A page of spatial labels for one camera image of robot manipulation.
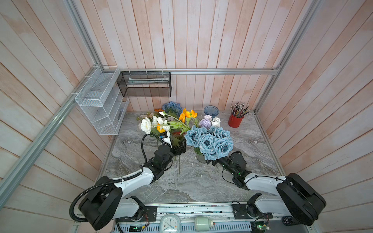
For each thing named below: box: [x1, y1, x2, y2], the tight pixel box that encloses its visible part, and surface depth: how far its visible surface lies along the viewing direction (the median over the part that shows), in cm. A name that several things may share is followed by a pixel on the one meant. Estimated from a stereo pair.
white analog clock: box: [159, 212, 182, 233], surface depth 70 cm
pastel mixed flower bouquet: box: [199, 114, 221, 129], surface depth 76 cm
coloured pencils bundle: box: [230, 101, 251, 118], surface depth 103 cm
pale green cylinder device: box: [194, 216, 214, 232], surface depth 65 cm
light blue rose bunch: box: [184, 125, 234, 161], surface depth 61 cm
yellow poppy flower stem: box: [156, 108, 199, 134], surface depth 69 cm
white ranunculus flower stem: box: [140, 115, 171, 135], surface depth 65 cm
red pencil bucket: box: [227, 114, 244, 128], surface depth 107 cm
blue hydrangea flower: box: [162, 100, 183, 116], surface depth 115 cm
